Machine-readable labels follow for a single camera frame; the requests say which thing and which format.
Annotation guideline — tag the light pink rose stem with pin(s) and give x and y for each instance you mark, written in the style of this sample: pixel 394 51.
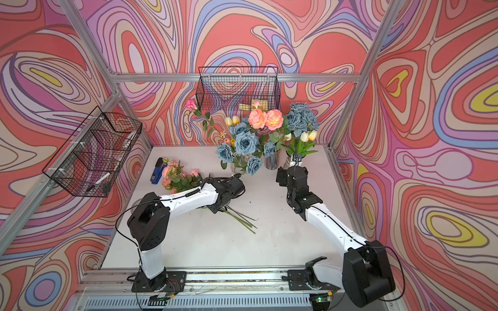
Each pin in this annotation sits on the light pink rose stem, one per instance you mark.
pixel 194 173

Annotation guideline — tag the black wire basket back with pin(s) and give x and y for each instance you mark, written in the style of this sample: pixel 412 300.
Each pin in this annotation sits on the black wire basket back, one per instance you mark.
pixel 235 89

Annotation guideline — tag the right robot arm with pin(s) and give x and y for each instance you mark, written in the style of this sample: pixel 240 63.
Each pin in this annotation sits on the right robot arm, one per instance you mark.
pixel 365 272

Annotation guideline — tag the blue rose bouquet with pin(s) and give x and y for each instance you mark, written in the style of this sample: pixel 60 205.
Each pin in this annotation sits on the blue rose bouquet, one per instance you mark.
pixel 302 130
pixel 244 147

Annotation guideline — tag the blue stapler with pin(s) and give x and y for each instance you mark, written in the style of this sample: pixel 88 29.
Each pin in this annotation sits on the blue stapler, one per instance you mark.
pixel 156 176

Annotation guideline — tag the black wire basket left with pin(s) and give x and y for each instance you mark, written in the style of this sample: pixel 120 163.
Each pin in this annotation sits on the black wire basket left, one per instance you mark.
pixel 90 161

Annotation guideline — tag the magenta rosebud stem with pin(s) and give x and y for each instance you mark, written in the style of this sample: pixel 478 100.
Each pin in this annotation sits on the magenta rosebud stem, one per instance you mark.
pixel 208 123

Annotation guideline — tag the blue rose bouquet left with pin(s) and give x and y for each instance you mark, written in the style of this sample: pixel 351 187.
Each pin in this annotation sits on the blue rose bouquet left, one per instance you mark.
pixel 244 147

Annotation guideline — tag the ribbed glass vase with ribbon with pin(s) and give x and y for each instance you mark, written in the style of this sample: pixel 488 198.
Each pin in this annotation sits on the ribbed glass vase with ribbon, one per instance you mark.
pixel 271 161

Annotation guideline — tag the pink rose bunch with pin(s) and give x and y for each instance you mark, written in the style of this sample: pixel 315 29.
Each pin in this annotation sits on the pink rose bunch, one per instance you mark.
pixel 271 119
pixel 177 180

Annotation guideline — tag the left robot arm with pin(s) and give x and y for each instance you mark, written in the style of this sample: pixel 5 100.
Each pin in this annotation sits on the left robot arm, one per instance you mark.
pixel 149 222

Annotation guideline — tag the black wire basket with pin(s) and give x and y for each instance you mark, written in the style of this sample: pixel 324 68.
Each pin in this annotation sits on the black wire basket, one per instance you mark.
pixel 235 89
pixel 90 161

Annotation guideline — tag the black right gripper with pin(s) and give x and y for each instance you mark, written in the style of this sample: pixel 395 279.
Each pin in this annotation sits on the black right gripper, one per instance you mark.
pixel 281 176

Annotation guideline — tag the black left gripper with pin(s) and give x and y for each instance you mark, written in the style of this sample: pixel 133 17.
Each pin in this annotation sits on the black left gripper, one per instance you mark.
pixel 215 210

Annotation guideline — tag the yellow sponge in basket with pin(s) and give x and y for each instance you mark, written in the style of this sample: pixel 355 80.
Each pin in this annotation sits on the yellow sponge in basket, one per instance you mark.
pixel 255 105

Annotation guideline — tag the blue rose bouquet right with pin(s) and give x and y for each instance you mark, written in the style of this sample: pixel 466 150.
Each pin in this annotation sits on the blue rose bouquet right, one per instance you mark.
pixel 302 130

